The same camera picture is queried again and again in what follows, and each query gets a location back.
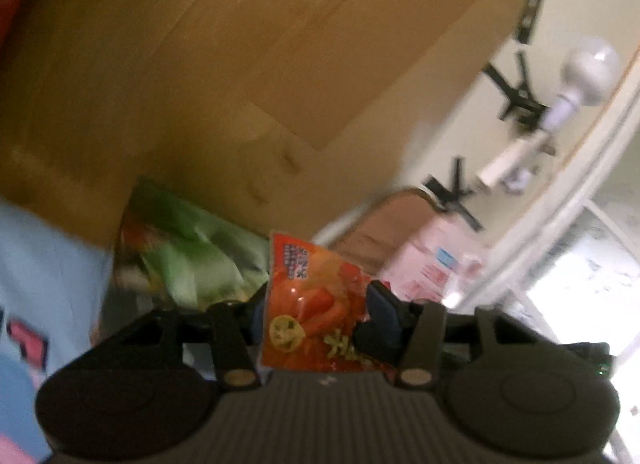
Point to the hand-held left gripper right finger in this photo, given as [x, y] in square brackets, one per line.
[382, 314]

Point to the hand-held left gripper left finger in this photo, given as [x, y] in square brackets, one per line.
[230, 344]

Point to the red snack packet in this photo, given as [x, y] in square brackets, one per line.
[310, 304]

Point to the bright green snack packet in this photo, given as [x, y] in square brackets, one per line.
[200, 254]

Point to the large pink snack bag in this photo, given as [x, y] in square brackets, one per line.
[430, 264]

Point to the brown chair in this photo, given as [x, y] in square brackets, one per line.
[380, 229]

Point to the black tape strips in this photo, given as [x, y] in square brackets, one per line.
[517, 97]
[531, 9]
[455, 191]

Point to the printed cartoon bedsheet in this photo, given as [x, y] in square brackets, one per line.
[50, 269]

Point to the white power strip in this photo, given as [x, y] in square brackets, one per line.
[505, 162]

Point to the black object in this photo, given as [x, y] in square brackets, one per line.
[585, 355]

